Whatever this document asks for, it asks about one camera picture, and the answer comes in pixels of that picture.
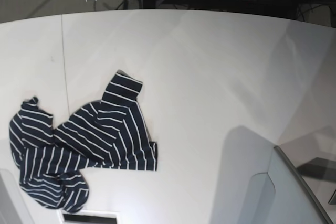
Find navy white striped t-shirt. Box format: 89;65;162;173
9;71;158;213

